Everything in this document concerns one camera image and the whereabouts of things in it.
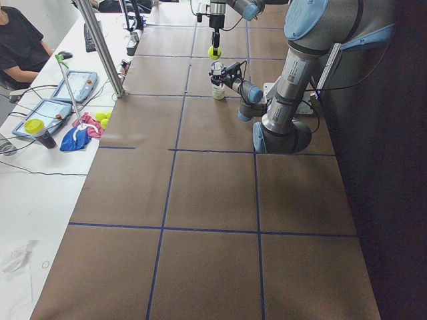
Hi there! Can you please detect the black computer mouse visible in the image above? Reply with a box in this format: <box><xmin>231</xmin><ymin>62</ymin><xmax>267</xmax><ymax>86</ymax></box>
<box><xmin>58</xmin><ymin>51</ymin><xmax>73</xmax><ymax>59</ymax></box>

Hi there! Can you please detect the spare yellow tennis ball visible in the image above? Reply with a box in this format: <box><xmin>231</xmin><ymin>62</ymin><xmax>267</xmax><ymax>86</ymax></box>
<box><xmin>95</xmin><ymin>112</ymin><xmax>107</xmax><ymax>122</ymax></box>
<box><xmin>100</xmin><ymin>118</ymin><xmax>109</xmax><ymax>129</ymax></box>

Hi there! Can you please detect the blue and pink cloth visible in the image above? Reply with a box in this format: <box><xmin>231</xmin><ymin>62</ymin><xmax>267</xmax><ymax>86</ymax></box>
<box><xmin>60</xmin><ymin>112</ymin><xmax>105</xmax><ymax>152</ymax></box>

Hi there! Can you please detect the small metal cup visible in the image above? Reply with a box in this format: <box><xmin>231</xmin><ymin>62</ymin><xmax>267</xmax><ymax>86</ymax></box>
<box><xmin>129</xmin><ymin>31</ymin><xmax>139</xmax><ymax>43</ymax></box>

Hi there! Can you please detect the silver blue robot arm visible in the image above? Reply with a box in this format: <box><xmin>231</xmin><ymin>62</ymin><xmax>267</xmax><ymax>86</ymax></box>
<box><xmin>190</xmin><ymin>0</ymin><xmax>291</xmax><ymax>60</ymax></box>
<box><xmin>207</xmin><ymin>1</ymin><xmax>397</xmax><ymax>153</ymax></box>

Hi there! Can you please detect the near blue teach pendant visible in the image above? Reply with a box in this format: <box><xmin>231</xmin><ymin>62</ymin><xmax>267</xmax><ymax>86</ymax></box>
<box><xmin>12</xmin><ymin>99</ymin><xmax>72</xmax><ymax>139</ymax></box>

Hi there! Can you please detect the black keyboard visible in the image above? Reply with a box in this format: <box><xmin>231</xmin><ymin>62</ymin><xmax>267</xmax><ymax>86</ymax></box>
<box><xmin>83</xmin><ymin>23</ymin><xmax>96</xmax><ymax>53</ymax></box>

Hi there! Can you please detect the crumpled white tissue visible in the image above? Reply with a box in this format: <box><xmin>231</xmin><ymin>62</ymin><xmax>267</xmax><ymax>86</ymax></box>
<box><xmin>1</xmin><ymin>240</ymin><xmax>38</xmax><ymax>274</ymax></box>

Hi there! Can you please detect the dark bottle with yellow lid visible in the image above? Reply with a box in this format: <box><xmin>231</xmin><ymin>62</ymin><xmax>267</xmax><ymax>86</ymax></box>
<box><xmin>24</xmin><ymin>119</ymin><xmax>57</xmax><ymax>149</ymax></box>

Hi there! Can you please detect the far blue teach pendant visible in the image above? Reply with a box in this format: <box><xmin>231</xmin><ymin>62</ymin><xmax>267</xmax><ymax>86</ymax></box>
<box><xmin>51</xmin><ymin>70</ymin><xmax>98</xmax><ymax>104</ymax></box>

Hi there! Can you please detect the blue teach pendant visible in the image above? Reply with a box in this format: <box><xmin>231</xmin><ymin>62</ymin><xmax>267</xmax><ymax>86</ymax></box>
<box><xmin>12</xmin><ymin>99</ymin><xmax>72</xmax><ymax>139</ymax></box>
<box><xmin>51</xmin><ymin>70</ymin><xmax>98</xmax><ymax>104</ymax></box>

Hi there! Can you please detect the clear Wilson tennis ball can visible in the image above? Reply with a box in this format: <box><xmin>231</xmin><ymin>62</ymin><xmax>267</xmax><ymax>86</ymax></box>
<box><xmin>209</xmin><ymin>61</ymin><xmax>226</xmax><ymax>100</ymax></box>

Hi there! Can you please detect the metal rod with green clip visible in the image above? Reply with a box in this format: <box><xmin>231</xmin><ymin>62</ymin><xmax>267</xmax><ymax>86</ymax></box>
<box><xmin>55</xmin><ymin>54</ymin><xmax>86</xmax><ymax>131</ymax></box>

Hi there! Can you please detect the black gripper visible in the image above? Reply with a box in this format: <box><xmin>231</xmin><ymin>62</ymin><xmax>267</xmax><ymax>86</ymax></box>
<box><xmin>210</xmin><ymin>62</ymin><xmax>241</xmax><ymax>87</ymax></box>
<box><xmin>209</xmin><ymin>13</ymin><xmax>225</xmax><ymax>56</ymax></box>

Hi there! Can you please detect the person in black shirt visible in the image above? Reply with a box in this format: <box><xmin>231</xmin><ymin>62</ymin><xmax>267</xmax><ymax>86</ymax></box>
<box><xmin>1</xmin><ymin>6</ymin><xmax>53</xmax><ymax>89</ymax></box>

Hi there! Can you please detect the aluminium frame post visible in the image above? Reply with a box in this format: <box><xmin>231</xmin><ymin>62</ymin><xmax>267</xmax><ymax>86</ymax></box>
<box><xmin>75</xmin><ymin>0</ymin><xmax>125</xmax><ymax>99</ymax></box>

